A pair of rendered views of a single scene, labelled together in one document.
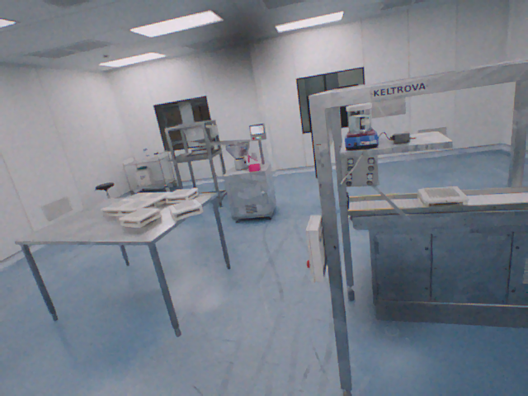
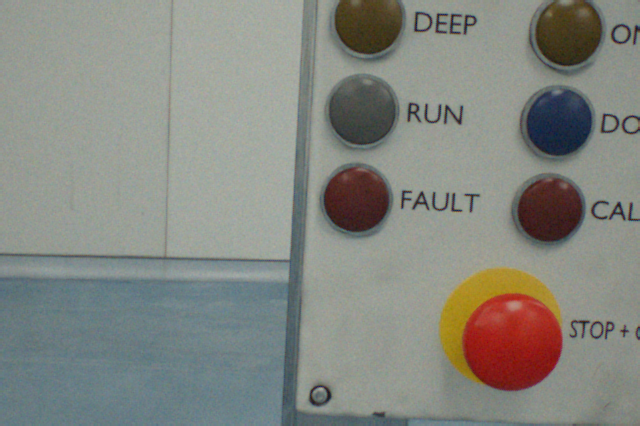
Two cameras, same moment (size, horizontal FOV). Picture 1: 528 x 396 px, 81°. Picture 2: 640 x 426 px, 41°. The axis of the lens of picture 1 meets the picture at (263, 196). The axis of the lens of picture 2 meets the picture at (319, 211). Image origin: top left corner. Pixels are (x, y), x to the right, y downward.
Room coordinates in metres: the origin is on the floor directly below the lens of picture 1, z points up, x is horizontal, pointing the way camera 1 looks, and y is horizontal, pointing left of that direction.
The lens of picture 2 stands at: (1.50, 0.11, 1.05)
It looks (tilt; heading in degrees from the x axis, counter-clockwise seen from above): 10 degrees down; 249
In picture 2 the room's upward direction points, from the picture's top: 3 degrees clockwise
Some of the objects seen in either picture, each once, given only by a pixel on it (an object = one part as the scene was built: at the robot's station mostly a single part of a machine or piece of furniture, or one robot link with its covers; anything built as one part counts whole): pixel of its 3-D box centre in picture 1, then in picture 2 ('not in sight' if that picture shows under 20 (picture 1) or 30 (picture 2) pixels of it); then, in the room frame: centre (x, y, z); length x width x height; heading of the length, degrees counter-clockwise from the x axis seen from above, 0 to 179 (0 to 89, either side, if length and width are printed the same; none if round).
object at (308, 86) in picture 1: (332, 101); not in sight; (6.82, -1.77, 1.43); 1.38 x 0.01 x 1.16; 78
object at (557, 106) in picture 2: not in sight; (559, 122); (1.29, -0.17, 1.03); 0.03 x 0.01 x 0.03; 161
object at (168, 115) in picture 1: (185, 124); not in sight; (7.54, 1.52, 1.43); 1.32 x 0.01 x 1.11; 78
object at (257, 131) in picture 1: (259, 144); not in sight; (4.71, -0.08, 1.07); 0.23 x 0.10 x 0.62; 78
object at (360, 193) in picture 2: not in sight; (356, 199); (1.36, -0.20, 0.99); 0.03 x 0.01 x 0.03; 161
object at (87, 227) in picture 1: (124, 216); not in sight; (2.87, 1.35, 0.86); 1.50 x 1.10 x 0.04; 69
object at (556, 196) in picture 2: not in sight; (550, 209); (1.29, -0.17, 0.99); 0.03 x 0.01 x 0.03; 161
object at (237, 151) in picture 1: (243, 156); not in sight; (4.68, 0.19, 0.95); 0.49 x 0.36 x 0.37; 78
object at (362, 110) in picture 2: not in sight; (362, 111); (1.36, -0.20, 1.03); 0.03 x 0.01 x 0.03; 161
